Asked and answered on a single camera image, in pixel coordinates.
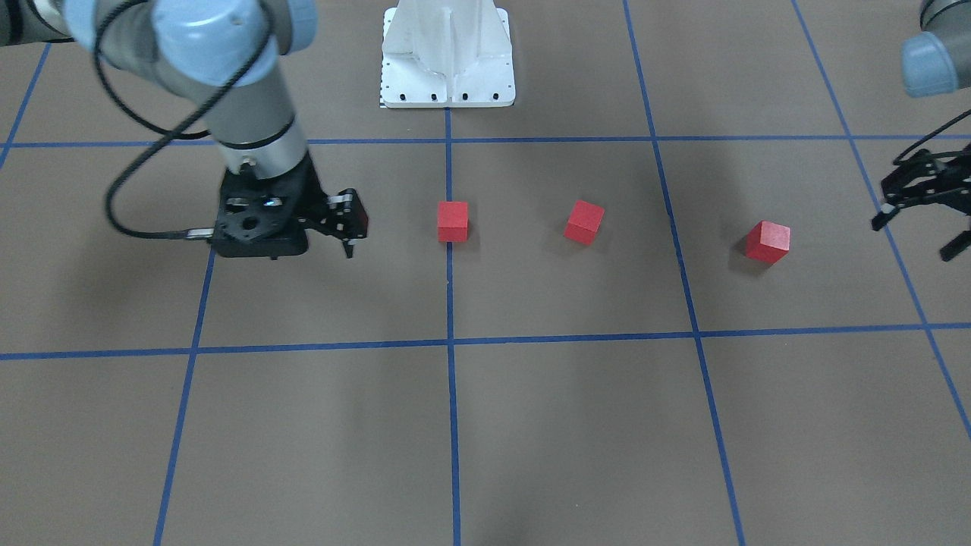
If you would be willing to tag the white pedestal column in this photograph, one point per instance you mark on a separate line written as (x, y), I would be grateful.
(447, 54)

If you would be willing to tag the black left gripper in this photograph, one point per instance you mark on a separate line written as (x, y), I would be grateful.
(930, 180)

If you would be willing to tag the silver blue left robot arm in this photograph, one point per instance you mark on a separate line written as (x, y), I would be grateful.
(933, 63)

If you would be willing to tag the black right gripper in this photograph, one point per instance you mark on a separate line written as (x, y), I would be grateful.
(313, 199)

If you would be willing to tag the red block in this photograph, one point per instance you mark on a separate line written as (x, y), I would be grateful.
(584, 222)
(768, 242)
(453, 221)

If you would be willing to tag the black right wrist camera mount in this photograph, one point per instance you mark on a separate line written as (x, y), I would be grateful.
(258, 227)

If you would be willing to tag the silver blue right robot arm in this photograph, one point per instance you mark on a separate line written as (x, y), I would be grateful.
(222, 56)

